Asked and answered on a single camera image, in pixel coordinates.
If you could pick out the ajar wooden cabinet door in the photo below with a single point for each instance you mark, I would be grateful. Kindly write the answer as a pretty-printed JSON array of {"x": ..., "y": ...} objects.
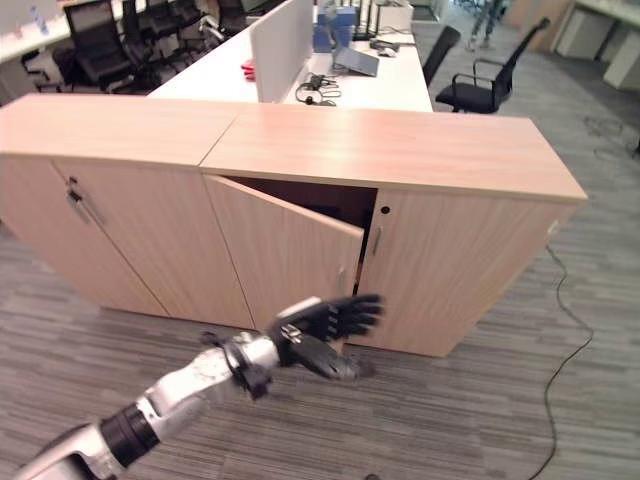
[{"x": 280, "y": 255}]

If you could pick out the grey laptop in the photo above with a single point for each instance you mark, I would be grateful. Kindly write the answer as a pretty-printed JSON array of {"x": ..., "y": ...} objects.
[{"x": 356, "y": 62}]

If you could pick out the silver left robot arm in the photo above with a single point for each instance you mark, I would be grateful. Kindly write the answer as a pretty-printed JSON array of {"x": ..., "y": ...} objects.
[{"x": 165, "y": 400}]

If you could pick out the keys in cabinet lock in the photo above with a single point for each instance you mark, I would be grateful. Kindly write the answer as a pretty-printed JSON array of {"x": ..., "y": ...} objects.
[{"x": 76, "y": 199}]

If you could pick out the white office desk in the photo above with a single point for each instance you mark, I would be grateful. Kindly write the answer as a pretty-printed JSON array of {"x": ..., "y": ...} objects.
[{"x": 320, "y": 75}]

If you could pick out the red object on desk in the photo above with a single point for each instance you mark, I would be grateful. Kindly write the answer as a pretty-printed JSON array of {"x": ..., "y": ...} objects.
[{"x": 248, "y": 69}]

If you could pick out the black office chair backrest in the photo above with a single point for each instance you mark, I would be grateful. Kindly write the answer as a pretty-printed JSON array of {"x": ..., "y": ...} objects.
[{"x": 440, "y": 50}]

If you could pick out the light wood cabinet with key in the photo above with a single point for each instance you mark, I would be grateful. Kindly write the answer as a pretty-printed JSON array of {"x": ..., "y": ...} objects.
[{"x": 115, "y": 200}]

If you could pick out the blue box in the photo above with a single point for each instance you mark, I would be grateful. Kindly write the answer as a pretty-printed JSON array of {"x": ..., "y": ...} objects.
[{"x": 324, "y": 37}]

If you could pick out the white desk divider panel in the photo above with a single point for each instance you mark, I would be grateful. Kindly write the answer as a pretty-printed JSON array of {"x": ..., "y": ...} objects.
[{"x": 278, "y": 45}]

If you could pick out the black mesh office chair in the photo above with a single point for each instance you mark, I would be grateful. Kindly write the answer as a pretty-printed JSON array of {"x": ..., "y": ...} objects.
[{"x": 482, "y": 80}]

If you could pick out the person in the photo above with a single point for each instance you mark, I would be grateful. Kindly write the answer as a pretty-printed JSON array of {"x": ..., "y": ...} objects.
[{"x": 484, "y": 24}]

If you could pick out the black high-back office chair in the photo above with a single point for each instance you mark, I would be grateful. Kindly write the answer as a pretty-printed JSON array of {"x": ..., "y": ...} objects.
[{"x": 95, "y": 50}]

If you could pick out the closed wooden cabinet door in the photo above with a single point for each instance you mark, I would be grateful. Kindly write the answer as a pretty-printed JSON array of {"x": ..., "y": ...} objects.
[{"x": 440, "y": 270}]

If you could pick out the light wood office cabinet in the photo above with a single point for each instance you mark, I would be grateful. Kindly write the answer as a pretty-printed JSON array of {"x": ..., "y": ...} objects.
[{"x": 400, "y": 210}]

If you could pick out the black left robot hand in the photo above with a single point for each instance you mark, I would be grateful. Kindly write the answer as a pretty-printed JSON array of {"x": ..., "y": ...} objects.
[{"x": 320, "y": 345}]

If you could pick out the black router with antennas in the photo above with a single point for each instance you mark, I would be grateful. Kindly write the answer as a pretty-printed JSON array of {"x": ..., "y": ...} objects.
[{"x": 368, "y": 20}]

